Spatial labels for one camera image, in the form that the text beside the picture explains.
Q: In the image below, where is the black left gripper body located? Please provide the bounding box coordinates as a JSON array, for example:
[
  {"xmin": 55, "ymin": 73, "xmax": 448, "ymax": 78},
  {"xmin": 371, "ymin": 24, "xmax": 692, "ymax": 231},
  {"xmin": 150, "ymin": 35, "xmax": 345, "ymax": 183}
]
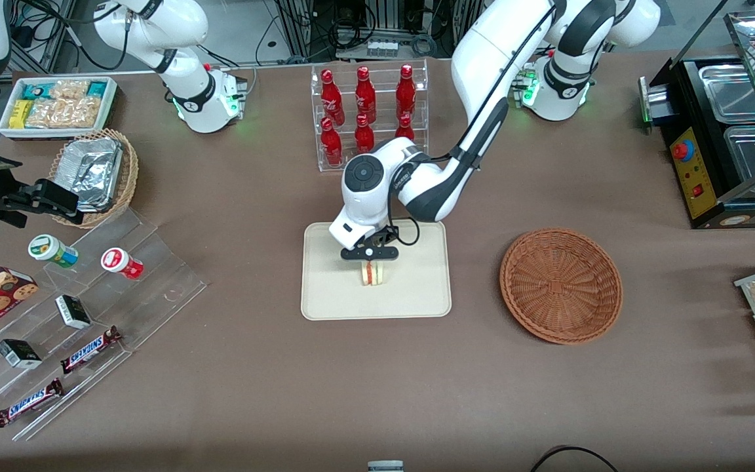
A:
[{"xmin": 341, "ymin": 227, "xmax": 400, "ymax": 262}]

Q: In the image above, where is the triangular sandwich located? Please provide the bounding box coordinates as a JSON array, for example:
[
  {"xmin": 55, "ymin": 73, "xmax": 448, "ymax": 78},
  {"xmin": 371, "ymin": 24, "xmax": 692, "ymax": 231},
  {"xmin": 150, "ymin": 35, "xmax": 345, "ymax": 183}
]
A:
[{"xmin": 360, "ymin": 260, "xmax": 386, "ymax": 288}]

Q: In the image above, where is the beige rectangular tray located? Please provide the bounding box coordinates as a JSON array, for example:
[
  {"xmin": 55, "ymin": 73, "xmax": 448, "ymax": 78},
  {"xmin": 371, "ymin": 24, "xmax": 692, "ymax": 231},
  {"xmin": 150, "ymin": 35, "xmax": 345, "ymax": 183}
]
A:
[{"xmin": 301, "ymin": 219, "xmax": 452, "ymax": 321}]

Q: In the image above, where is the light tan wicker basket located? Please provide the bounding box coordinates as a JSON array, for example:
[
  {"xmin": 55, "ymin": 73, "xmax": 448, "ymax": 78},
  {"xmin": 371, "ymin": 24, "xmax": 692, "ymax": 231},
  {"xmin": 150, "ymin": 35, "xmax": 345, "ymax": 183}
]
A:
[{"xmin": 48, "ymin": 128, "xmax": 140, "ymax": 229}]

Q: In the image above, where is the brown round wicker basket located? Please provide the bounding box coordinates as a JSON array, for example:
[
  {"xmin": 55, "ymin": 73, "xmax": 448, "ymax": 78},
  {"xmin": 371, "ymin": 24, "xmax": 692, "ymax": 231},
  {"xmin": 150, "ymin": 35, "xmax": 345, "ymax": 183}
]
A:
[{"xmin": 499, "ymin": 227, "xmax": 624, "ymax": 345}]

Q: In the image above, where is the green lidded cup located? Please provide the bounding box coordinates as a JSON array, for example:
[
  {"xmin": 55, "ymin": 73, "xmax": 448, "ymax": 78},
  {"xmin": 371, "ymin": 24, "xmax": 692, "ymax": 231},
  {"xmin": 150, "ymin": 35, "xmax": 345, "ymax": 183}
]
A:
[{"xmin": 28, "ymin": 234, "xmax": 79, "ymax": 269}]

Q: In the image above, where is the aluminium foil container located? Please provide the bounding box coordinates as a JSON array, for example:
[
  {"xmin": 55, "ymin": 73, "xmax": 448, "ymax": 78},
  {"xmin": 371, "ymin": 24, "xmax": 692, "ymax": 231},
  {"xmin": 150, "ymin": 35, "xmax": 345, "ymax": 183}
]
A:
[{"xmin": 58, "ymin": 136, "xmax": 124, "ymax": 212}]

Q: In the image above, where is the white plastic snack bin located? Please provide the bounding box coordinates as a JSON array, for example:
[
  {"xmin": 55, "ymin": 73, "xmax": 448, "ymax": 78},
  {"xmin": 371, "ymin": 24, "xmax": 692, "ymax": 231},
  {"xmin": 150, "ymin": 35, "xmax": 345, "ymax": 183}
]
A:
[{"xmin": 0, "ymin": 76, "xmax": 119, "ymax": 140}]

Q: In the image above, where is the red lidded cup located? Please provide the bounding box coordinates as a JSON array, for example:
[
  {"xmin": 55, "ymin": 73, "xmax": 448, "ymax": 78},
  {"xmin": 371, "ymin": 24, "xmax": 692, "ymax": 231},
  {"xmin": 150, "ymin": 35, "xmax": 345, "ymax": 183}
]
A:
[{"xmin": 101, "ymin": 247, "xmax": 144, "ymax": 281}]

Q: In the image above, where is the large clear cracker bag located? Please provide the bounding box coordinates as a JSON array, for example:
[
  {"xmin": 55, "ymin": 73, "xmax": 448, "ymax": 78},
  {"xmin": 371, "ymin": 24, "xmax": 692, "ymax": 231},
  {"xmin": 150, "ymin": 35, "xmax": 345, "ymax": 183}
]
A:
[{"xmin": 26, "ymin": 96, "xmax": 103, "ymax": 129}]

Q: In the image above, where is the small black box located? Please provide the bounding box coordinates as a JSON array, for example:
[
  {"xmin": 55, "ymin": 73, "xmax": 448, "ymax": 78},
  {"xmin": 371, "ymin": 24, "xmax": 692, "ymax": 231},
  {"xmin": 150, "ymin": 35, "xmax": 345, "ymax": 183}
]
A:
[
  {"xmin": 0, "ymin": 338, "xmax": 43, "ymax": 369},
  {"xmin": 55, "ymin": 294, "xmax": 92, "ymax": 330}
]

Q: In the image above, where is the clear acrylic stepped display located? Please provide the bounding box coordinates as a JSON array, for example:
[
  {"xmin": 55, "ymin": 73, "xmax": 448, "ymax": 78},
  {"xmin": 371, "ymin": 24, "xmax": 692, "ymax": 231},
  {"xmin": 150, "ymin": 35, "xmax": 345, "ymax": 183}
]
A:
[{"xmin": 0, "ymin": 206, "xmax": 208, "ymax": 442}]

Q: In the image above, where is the small clear cracker bag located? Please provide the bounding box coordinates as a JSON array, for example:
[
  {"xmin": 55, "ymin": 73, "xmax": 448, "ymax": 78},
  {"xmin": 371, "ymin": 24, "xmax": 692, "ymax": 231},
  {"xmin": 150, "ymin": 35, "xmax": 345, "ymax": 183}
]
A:
[{"xmin": 48, "ymin": 79, "xmax": 91, "ymax": 100}]

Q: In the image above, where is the clear acrylic bottle rack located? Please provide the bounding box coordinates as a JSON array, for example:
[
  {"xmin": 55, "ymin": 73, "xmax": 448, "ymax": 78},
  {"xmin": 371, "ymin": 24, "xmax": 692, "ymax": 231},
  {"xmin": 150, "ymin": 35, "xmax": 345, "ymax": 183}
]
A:
[{"xmin": 311, "ymin": 58, "xmax": 429, "ymax": 173}]

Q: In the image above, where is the Snickers bar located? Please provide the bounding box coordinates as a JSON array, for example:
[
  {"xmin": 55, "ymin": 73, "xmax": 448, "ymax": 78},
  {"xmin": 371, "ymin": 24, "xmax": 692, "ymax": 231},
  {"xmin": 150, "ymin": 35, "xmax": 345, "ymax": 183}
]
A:
[
  {"xmin": 60, "ymin": 326, "xmax": 123, "ymax": 375},
  {"xmin": 0, "ymin": 378, "xmax": 65, "ymax": 428}
]

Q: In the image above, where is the black food warmer cabinet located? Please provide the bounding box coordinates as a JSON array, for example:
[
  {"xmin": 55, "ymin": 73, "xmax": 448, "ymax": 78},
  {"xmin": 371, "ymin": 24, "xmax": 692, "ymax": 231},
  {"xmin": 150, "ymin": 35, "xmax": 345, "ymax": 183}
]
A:
[{"xmin": 638, "ymin": 10, "xmax": 755, "ymax": 230}]

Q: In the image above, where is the aluminium frame rack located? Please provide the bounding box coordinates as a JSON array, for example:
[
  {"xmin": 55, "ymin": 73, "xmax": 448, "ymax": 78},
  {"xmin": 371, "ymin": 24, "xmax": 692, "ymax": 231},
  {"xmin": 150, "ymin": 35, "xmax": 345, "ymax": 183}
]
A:
[{"xmin": 273, "ymin": 0, "xmax": 480, "ymax": 63}]

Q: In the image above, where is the black cable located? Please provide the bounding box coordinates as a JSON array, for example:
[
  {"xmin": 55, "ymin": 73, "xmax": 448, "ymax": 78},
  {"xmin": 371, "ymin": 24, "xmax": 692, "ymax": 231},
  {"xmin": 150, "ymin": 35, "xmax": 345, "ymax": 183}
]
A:
[{"xmin": 530, "ymin": 445, "xmax": 619, "ymax": 472}]

